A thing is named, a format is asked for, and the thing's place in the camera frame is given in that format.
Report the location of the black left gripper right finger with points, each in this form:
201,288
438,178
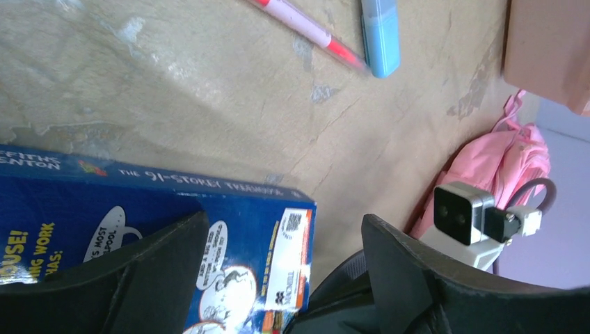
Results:
417,289

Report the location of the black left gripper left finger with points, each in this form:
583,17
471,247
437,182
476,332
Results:
144,287

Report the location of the blue orange picture book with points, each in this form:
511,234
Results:
97,246

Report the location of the pink student backpack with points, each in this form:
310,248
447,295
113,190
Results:
511,162

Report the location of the blue highlighter marker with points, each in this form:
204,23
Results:
380,29

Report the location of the translucent orange plastic box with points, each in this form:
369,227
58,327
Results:
547,51

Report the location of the red pen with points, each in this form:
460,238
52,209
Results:
288,14

